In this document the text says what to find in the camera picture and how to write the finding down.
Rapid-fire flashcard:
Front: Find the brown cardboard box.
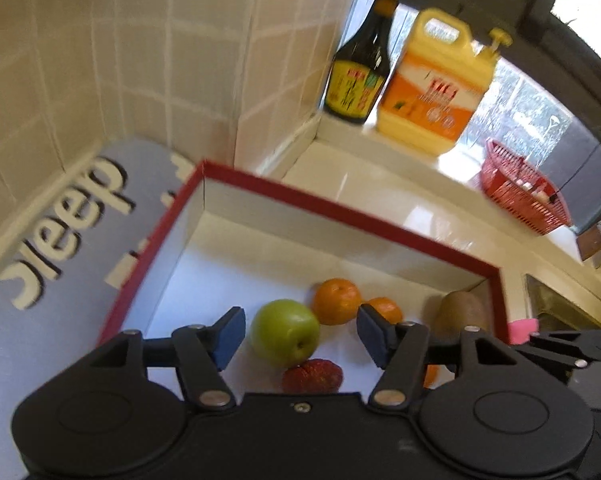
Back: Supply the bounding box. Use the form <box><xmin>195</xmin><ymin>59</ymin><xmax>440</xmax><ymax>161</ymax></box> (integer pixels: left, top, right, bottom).
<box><xmin>575</xmin><ymin>219</ymin><xmax>601</xmax><ymax>268</ymax></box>

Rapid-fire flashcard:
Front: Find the pink sponge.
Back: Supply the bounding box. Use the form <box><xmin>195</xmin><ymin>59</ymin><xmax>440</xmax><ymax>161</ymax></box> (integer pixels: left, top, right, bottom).
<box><xmin>509</xmin><ymin>317</ymin><xmax>539</xmax><ymax>345</ymax></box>

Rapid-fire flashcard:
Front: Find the red strawberry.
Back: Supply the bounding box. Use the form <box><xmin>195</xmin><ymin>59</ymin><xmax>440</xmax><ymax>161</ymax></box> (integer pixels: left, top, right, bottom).
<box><xmin>281</xmin><ymin>358</ymin><xmax>343</xmax><ymax>395</ymax></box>

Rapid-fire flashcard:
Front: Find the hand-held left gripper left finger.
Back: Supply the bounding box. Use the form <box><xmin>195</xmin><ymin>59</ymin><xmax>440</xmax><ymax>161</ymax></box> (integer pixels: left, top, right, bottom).
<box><xmin>80</xmin><ymin>306</ymin><xmax>246</xmax><ymax>412</ymax></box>

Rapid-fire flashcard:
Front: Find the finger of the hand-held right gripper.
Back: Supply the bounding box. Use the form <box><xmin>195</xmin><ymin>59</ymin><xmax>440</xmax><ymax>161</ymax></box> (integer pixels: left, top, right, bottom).
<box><xmin>528</xmin><ymin>331</ymin><xmax>590</xmax><ymax>372</ymax></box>

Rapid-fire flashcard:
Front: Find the dark window frame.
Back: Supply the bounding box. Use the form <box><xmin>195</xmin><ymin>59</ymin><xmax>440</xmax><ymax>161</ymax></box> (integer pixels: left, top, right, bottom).
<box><xmin>461</xmin><ymin>0</ymin><xmax>601</xmax><ymax>161</ymax></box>

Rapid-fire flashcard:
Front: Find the blue printed mat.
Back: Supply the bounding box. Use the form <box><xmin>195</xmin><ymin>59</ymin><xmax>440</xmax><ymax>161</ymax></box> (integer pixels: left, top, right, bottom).
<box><xmin>0</xmin><ymin>136</ymin><xmax>197</xmax><ymax>480</ymax></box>

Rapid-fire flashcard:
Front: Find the red plastic basket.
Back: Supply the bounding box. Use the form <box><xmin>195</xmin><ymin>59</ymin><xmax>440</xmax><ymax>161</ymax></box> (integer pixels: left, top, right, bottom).
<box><xmin>479</xmin><ymin>137</ymin><xmax>574</xmax><ymax>237</ymax></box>

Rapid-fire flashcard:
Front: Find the red cardboard box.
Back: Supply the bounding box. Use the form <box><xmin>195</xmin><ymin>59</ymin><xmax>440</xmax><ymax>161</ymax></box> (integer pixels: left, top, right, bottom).
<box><xmin>96</xmin><ymin>159</ymin><xmax>511</xmax><ymax>396</ymax></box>

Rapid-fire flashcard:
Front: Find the brown kiwi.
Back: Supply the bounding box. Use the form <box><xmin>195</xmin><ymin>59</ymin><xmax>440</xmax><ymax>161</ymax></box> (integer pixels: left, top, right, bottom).
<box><xmin>435</xmin><ymin>290</ymin><xmax>489</xmax><ymax>340</ymax></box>

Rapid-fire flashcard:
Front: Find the yellow detergent jug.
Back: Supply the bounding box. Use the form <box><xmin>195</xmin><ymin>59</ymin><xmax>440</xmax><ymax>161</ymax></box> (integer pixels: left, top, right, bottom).
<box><xmin>375</xmin><ymin>7</ymin><xmax>514</xmax><ymax>157</ymax></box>

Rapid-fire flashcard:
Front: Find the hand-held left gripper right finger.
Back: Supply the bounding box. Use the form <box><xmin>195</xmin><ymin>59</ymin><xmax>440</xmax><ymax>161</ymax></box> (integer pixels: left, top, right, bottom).
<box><xmin>357</xmin><ymin>304</ymin><xmax>527</xmax><ymax>412</ymax></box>

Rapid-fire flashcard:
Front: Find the metal sink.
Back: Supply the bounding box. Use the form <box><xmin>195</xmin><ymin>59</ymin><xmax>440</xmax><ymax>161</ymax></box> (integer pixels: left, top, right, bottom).
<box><xmin>525</xmin><ymin>274</ymin><xmax>601</xmax><ymax>332</ymax></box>

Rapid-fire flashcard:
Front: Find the dark soy sauce bottle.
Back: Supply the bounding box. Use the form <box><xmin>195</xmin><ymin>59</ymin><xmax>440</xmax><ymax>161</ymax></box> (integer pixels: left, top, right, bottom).
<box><xmin>323</xmin><ymin>0</ymin><xmax>412</xmax><ymax>126</ymax></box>

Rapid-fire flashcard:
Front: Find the large green apple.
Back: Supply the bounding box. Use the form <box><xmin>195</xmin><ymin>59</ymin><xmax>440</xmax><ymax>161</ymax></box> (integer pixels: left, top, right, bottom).
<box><xmin>250</xmin><ymin>299</ymin><xmax>321</xmax><ymax>368</ymax></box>

